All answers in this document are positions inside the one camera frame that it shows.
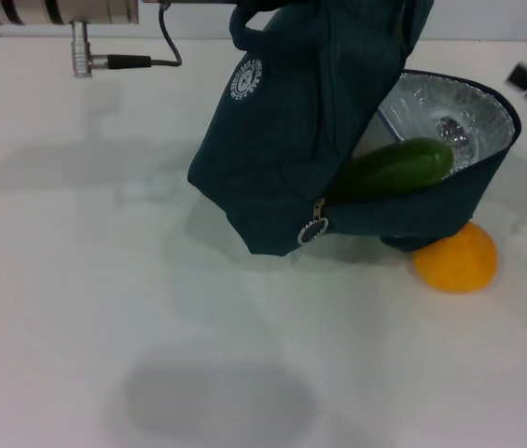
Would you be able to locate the orange pear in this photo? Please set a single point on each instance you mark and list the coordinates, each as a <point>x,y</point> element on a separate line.
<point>459,266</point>

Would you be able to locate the green cucumber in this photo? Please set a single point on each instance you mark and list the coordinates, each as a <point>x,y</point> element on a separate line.
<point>398,168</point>

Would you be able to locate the dark teal lunch bag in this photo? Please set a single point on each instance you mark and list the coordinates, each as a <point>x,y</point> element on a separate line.
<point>291,140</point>

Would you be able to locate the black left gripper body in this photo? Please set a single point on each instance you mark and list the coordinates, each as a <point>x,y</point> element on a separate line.
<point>188,2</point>

